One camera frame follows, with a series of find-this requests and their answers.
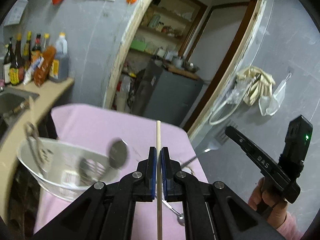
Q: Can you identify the wooden chopstick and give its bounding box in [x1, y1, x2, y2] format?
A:
[156, 120, 163, 240]
[29, 96, 35, 126]

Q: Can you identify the steel spoon pile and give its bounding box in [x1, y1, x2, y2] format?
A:
[99, 139, 128, 181]

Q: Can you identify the steel fork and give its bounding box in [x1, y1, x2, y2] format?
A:
[181, 120, 238, 169]

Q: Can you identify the white plastic utensil holder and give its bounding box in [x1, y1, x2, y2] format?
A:
[17, 138, 120, 202]

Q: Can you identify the steel spoon apart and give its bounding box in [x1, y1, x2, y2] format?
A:
[79, 158, 99, 185]

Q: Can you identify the steel kitchen sink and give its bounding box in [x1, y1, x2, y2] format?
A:
[0, 87, 39, 127]

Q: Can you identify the person's right hand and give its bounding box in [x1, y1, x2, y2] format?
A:
[248, 178, 288, 229]

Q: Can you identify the black tracker with green light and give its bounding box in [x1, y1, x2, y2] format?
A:
[278, 115, 313, 180]

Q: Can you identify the grey cabinet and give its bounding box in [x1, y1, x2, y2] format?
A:
[130, 60, 203, 126]

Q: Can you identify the clear hanging plastic bag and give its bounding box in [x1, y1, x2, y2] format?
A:
[258, 72, 292, 116]

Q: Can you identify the pink table cloth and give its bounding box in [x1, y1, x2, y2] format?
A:
[34, 104, 208, 239]

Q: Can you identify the steel bowl on cabinet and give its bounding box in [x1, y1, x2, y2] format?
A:
[183, 61, 200, 73]

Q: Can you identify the green box on shelf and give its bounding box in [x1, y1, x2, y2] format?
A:
[130, 40, 146, 52]

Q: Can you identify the wooden shelf unit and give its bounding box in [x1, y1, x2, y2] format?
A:
[133, 0, 208, 56]

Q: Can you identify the large dark vinegar jug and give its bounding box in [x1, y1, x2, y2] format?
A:
[49, 33, 69, 83]

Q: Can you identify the brown snack packet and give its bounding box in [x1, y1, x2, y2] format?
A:
[33, 46, 56, 87]

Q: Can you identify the dark soy sauce bottle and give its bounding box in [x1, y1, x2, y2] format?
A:
[9, 33, 24, 86]

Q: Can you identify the wine bottle white label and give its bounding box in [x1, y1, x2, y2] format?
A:
[3, 37, 14, 85]

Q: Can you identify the white hose loop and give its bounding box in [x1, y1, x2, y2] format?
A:
[208, 89, 247, 126]

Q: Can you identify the white wall box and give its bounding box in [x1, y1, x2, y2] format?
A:
[4, 0, 28, 27]

